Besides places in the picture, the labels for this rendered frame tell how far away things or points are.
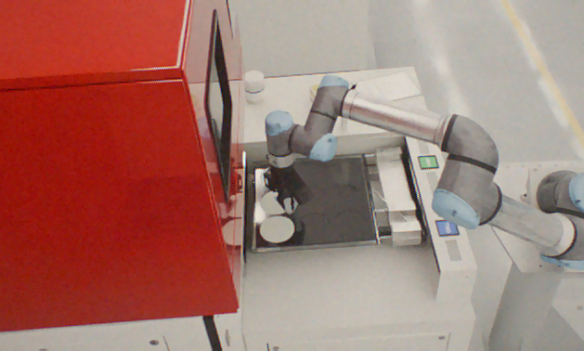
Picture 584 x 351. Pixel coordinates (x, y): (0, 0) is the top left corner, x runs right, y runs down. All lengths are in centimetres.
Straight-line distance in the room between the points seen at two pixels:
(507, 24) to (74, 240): 371
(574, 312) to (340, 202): 131
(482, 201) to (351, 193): 53
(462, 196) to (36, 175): 90
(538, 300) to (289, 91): 110
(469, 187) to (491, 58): 269
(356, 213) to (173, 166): 97
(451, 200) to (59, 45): 91
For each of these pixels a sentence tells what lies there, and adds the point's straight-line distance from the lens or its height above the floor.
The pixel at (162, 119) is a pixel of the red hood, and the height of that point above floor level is 173.
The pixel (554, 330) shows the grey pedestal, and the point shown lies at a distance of 259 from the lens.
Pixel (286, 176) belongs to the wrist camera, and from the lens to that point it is 168.
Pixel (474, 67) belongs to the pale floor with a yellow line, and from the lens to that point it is 401.
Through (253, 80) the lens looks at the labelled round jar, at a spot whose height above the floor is 106.
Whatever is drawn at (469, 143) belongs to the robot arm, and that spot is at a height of 131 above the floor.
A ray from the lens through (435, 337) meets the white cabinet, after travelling 179.
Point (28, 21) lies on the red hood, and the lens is 101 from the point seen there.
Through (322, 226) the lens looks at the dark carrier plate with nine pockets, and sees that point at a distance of 180.
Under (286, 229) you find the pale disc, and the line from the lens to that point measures 180.
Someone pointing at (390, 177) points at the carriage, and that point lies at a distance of 197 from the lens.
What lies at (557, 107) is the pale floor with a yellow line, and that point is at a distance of 380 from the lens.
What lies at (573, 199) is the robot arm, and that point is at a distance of 177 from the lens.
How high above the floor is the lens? 227
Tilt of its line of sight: 45 degrees down
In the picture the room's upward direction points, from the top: 5 degrees counter-clockwise
